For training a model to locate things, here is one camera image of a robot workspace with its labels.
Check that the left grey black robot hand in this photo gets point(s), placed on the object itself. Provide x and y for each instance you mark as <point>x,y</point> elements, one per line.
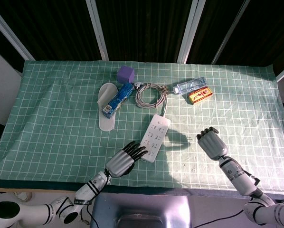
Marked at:
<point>119,164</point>

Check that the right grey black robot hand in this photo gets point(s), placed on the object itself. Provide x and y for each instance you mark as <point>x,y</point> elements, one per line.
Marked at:
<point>213,145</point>

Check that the white power strip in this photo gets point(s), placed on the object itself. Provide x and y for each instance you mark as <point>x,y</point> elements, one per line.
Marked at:
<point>156,133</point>

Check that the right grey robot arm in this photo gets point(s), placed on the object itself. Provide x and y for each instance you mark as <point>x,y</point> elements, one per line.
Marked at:
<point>241,178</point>

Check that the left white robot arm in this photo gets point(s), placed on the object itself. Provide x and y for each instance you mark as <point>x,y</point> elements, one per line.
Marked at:
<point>92,186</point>

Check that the white slipper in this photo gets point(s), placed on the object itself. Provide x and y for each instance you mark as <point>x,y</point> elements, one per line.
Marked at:
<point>106,124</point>

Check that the grey robot chest housing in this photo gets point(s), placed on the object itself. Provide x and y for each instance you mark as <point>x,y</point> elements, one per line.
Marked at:
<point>137,209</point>

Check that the red yellow small box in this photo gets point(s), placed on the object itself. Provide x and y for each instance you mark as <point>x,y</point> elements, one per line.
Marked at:
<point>201,95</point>

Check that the clear plastic water bottle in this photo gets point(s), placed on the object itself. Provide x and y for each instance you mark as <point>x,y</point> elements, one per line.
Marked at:
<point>190,85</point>

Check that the blue toothpaste box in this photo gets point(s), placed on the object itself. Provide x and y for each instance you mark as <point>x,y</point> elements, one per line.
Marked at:
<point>119,98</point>

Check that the green checkered tablecloth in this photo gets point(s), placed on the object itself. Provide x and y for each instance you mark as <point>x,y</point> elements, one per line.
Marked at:
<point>49,130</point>

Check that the purple cube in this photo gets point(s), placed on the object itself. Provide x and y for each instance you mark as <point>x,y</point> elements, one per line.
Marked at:
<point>125,74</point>

